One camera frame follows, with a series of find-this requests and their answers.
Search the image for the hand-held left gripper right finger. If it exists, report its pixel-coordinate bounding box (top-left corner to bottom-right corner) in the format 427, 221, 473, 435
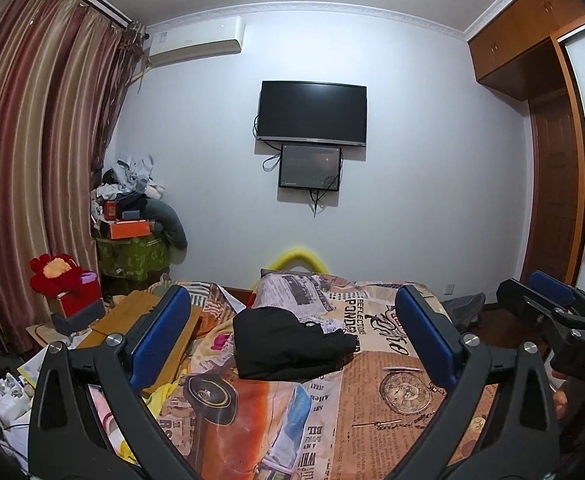
395, 284, 564, 480

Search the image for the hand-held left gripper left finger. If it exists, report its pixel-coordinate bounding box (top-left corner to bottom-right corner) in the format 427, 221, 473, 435
29, 284, 199, 480

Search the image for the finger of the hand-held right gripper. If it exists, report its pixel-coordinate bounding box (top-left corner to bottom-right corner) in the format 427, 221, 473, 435
495, 278, 560, 328
529, 270, 585, 313

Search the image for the black zip hoodie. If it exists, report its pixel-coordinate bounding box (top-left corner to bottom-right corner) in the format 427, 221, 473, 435
233, 306, 361, 381

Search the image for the pile of clothes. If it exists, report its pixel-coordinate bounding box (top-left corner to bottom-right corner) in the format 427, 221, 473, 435
92, 155, 166, 221

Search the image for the wooden folding table board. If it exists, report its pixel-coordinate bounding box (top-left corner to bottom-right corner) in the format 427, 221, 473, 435
75, 289, 203, 397

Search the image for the dark grey cloth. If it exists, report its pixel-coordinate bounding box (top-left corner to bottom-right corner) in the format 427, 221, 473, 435
442, 292, 487, 324

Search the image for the yellow cloth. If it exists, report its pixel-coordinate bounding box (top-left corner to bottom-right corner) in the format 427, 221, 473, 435
144, 381, 179, 417

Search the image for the printed newspaper pattern blanket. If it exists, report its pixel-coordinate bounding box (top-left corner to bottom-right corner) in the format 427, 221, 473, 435
142, 270, 504, 480

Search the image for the grey box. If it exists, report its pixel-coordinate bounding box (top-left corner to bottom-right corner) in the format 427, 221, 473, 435
51, 300, 106, 334

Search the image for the green patterned box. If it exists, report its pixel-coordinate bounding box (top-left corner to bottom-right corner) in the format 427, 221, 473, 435
96, 232, 172, 282

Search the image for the red box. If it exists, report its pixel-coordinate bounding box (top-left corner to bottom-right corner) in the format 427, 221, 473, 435
47, 280, 104, 319

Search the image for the brown wooden door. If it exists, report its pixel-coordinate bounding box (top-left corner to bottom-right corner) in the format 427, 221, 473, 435
519, 87, 585, 287

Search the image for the grey plush pillow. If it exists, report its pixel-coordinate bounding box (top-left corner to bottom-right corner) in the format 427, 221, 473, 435
147, 201, 189, 264

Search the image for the orange box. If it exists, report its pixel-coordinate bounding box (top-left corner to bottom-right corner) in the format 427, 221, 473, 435
107, 218, 152, 240

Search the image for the red plush flower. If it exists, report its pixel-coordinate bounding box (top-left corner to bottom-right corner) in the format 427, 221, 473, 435
29, 253, 86, 295

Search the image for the yellow pillow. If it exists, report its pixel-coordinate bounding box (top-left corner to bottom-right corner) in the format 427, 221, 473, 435
264, 245, 329, 277

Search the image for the white power strip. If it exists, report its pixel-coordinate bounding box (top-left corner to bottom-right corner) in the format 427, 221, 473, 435
0, 352, 40, 461

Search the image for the small black monitor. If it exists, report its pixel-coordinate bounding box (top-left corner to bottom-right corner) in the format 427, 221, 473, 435
278, 143, 343, 192

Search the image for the wooden overhead cabinet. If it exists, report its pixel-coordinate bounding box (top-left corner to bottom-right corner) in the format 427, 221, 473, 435
468, 0, 585, 102

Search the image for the striped brown curtain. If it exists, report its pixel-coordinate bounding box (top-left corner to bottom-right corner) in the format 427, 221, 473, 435
0, 0, 146, 361

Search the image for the white air conditioner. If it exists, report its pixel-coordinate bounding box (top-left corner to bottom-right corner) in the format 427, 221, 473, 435
145, 16, 246, 69

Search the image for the black wall television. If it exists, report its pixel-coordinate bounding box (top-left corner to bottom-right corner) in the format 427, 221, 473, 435
255, 80, 368, 149

